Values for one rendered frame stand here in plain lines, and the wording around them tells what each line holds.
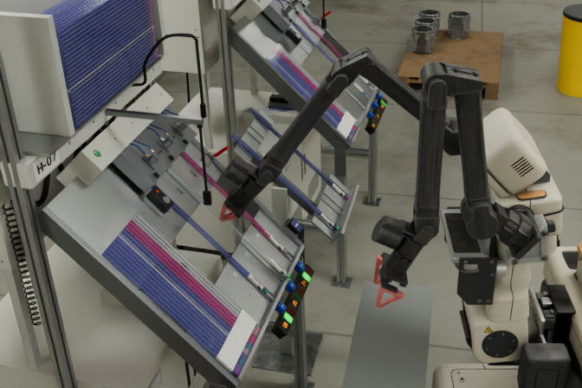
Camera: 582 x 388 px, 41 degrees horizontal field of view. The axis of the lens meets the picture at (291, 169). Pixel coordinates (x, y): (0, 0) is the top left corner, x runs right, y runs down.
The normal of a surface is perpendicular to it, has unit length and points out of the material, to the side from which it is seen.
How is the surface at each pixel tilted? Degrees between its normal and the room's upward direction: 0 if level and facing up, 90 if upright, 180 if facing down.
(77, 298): 0
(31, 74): 90
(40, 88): 90
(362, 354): 0
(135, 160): 45
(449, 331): 0
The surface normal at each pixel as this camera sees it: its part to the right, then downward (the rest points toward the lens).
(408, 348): -0.04, -0.87
